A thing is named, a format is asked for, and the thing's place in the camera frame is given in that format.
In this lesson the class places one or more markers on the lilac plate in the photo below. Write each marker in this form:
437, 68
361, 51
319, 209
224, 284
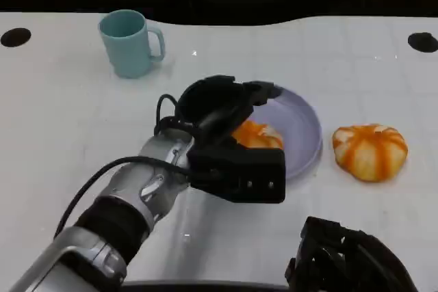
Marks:
301, 128

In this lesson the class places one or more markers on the pale green mug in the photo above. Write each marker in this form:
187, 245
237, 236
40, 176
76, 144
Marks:
126, 46

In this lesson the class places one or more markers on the orange and white bread roll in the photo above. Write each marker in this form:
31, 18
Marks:
369, 152
260, 136

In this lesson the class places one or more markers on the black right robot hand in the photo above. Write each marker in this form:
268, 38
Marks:
352, 261

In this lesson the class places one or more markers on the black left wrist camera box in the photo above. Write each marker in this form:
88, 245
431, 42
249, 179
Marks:
239, 172

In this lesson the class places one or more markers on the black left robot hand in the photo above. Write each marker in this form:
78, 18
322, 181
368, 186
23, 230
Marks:
212, 100

